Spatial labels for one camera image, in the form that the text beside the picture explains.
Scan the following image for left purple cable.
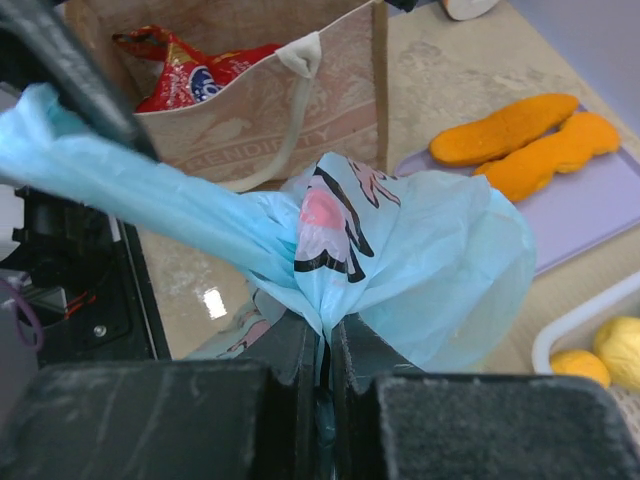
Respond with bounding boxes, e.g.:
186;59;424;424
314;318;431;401
0;279;46;351

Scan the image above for orange sweet potato right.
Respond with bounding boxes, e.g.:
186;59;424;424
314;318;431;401
474;112;621;203

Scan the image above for toilet paper roll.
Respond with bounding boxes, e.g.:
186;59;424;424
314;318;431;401
440;0;500;21

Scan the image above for white plastic basket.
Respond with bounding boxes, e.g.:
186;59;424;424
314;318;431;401
531;273;639;440

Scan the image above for red snack packet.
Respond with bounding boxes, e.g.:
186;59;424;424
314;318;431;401
112;25;280;113

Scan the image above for brown paper grocery bag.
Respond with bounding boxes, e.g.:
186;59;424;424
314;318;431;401
64;1;388;191

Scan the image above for blue plastic bag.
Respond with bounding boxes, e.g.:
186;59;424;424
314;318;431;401
0;82;539;374

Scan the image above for black base frame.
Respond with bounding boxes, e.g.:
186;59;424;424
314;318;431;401
1;185;171;367

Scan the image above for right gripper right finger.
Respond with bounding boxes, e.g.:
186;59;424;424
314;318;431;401
332;315;639;479

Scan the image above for lavender cutting board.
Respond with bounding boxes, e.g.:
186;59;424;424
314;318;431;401
396;126;639;273

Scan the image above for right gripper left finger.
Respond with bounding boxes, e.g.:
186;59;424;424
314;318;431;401
1;313;318;479

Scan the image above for orange sweet potato left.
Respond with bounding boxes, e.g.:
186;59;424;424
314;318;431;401
429;93;579;167

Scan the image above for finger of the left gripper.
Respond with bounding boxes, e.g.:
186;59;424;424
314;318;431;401
1;1;160;162

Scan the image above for yellow lemon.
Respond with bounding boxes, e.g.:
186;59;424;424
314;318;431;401
593;316;639;392

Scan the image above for orange sweet potato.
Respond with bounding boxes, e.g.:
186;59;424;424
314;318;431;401
474;112;621;203
429;93;579;167

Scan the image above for small orange fruit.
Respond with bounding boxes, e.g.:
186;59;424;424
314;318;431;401
550;350;611;388

